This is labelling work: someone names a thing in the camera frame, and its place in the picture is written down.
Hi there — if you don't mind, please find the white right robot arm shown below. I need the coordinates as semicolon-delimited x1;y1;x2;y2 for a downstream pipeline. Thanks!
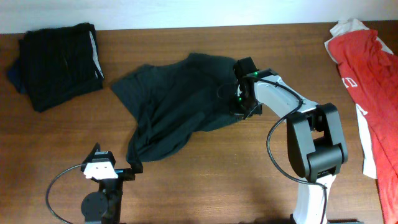
231;57;348;223

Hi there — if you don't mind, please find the folded black garment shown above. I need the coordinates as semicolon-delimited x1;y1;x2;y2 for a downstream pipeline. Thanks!
6;22;104;113

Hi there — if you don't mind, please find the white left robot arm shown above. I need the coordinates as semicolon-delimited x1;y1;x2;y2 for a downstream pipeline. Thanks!
81;143;143;224

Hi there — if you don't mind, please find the red and white garment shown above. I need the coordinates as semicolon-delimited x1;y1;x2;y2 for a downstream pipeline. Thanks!
325;19;397;223

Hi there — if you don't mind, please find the dark green t-shirt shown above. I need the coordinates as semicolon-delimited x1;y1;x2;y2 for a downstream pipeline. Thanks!
111;53;240;167

